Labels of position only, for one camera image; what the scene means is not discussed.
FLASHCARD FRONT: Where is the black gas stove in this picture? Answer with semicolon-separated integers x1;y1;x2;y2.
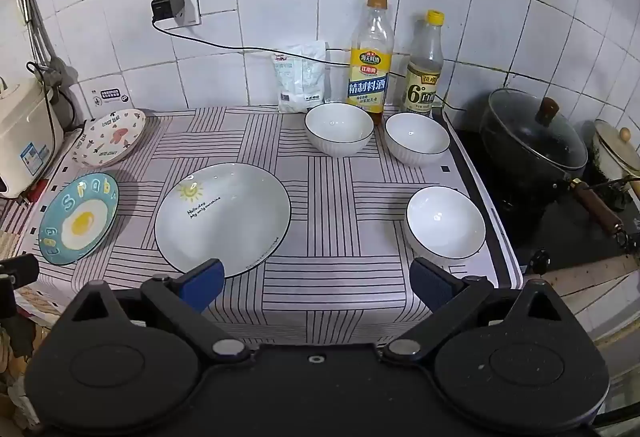
442;107;640;278

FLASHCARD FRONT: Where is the black stove knob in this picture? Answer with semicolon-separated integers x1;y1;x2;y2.
530;248;552;276

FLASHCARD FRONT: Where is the white bowl with dark rim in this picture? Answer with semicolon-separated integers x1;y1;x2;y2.
384;112;451;167
304;102;375;158
405;186;487;274

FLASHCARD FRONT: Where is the white rabbit carrot plate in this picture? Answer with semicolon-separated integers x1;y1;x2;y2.
70;108;147;168

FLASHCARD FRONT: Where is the white rice cooker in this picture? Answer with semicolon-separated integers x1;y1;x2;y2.
0;76;66;199

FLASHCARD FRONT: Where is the large white sun print plate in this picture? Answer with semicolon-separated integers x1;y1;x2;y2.
154;162;292;279

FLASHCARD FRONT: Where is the black cooking pot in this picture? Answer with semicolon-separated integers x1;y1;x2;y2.
479;88;626;238

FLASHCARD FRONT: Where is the blue fried egg plate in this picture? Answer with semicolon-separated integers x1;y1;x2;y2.
38;172;120;266

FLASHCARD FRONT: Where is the black power adapter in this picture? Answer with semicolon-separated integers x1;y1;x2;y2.
151;0;185;24

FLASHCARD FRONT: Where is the cream enamel pot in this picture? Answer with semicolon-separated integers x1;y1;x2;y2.
592;120;640;198

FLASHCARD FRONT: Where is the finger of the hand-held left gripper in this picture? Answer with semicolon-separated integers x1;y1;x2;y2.
0;253;40;290

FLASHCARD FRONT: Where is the black cable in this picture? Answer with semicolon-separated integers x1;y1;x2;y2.
151;17;471;113

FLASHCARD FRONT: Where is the vinegar bottle yellow cap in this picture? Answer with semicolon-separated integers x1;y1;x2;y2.
401;10;446;116

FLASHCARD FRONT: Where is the small white wall sticker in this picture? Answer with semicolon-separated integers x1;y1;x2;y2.
92;87;131;105

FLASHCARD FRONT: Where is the striped tablecloth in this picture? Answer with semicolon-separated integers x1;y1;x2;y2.
0;106;525;348

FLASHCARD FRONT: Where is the white wall socket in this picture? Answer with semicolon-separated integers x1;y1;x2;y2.
160;0;202;28

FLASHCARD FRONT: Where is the hanging metal utensil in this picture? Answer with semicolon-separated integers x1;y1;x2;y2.
17;0;81;128

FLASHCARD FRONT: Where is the glass pot lid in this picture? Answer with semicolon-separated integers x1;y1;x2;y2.
487;88;589;170

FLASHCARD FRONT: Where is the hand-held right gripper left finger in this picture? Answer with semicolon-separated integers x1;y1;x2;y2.
70;258;251;365

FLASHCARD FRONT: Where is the white salt bag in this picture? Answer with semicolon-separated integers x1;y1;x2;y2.
271;40;327;114

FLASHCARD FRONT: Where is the cooking wine bottle yellow label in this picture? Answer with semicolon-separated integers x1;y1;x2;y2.
346;0;395;127

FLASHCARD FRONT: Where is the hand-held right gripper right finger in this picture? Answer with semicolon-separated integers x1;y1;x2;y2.
382;257;566;365

